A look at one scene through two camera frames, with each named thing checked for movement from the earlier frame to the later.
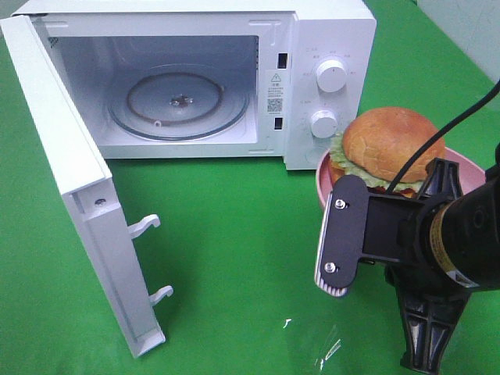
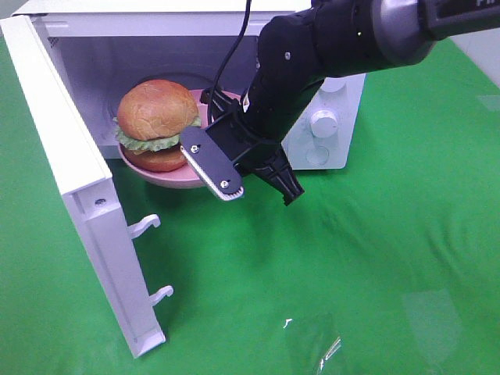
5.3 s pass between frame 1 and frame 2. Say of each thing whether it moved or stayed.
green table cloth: stayed
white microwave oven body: stayed
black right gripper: moved
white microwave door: stayed
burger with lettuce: moved
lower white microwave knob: stayed
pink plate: moved
